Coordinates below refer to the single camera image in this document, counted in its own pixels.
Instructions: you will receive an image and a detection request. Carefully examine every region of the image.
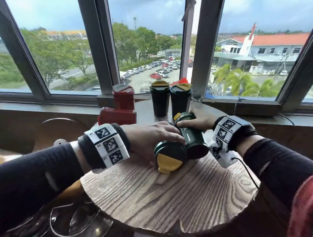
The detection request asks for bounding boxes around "red flag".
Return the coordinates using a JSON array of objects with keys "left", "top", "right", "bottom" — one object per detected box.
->
[{"left": 170, "top": 77, "right": 189, "bottom": 86}]

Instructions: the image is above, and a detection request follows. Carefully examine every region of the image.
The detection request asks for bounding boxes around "person's right hand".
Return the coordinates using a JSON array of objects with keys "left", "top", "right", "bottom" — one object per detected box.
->
[{"left": 176, "top": 107, "right": 227, "bottom": 131}]

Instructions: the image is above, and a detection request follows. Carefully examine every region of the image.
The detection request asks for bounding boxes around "large green tree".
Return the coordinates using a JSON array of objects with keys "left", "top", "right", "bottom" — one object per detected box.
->
[{"left": 21, "top": 28, "right": 93, "bottom": 88}]

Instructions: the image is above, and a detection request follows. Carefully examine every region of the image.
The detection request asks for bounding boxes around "dark window sill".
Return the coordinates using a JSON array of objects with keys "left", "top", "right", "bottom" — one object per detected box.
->
[{"left": 0, "top": 94, "right": 313, "bottom": 127}]

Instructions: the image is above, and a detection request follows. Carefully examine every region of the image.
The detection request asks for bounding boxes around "row of parked cars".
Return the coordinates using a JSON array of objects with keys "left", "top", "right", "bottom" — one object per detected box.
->
[{"left": 121, "top": 56, "right": 181, "bottom": 80}]

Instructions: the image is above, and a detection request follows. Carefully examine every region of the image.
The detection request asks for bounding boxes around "red plaid shirt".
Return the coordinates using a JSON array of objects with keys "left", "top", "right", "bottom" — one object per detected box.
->
[{"left": 287, "top": 174, "right": 313, "bottom": 237}]

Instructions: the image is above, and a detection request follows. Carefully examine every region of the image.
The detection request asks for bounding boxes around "round wooden table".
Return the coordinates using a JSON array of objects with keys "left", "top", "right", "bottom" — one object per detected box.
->
[{"left": 80, "top": 99, "right": 261, "bottom": 234}]

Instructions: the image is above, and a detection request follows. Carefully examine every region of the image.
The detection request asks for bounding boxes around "dark grey window frame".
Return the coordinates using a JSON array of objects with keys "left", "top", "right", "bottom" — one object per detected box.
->
[{"left": 0, "top": 0, "right": 313, "bottom": 110}]

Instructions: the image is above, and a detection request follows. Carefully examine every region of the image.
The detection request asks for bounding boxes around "person's left forearm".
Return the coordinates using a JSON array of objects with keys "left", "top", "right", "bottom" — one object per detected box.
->
[{"left": 0, "top": 140, "right": 92, "bottom": 235}]

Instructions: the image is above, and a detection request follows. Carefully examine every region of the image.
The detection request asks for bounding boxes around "green palm tree cluster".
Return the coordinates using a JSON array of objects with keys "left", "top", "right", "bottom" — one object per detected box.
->
[{"left": 214, "top": 64, "right": 279, "bottom": 97}]

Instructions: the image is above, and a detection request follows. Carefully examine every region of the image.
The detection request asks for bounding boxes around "wooden chair seat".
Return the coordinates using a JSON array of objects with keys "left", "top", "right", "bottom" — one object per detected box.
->
[{"left": 33, "top": 118, "right": 90, "bottom": 157}]

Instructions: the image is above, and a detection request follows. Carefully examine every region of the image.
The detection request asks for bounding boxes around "black window handle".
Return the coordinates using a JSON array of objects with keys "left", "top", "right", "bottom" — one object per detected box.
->
[{"left": 181, "top": 0, "right": 196, "bottom": 22}]

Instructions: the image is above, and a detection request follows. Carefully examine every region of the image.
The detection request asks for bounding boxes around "thin black sill cable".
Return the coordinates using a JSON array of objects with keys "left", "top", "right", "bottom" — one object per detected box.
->
[{"left": 277, "top": 112, "right": 295, "bottom": 126}]

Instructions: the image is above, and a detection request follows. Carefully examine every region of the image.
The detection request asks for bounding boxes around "person's left hand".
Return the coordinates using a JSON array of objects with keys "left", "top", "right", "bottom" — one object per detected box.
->
[{"left": 121, "top": 121, "right": 186, "bottom": 165}]

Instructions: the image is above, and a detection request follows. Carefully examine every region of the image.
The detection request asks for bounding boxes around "person's right forearm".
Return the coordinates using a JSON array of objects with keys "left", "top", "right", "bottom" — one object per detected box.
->
[{"left": 236, "top": 134, "right": 313, "bottom": 215}]

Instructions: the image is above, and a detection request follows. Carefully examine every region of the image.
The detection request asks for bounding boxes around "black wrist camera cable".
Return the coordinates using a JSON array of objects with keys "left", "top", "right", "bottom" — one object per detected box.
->
[{"left": 231, "top": 156, "right": 260, "bottom": 190}]

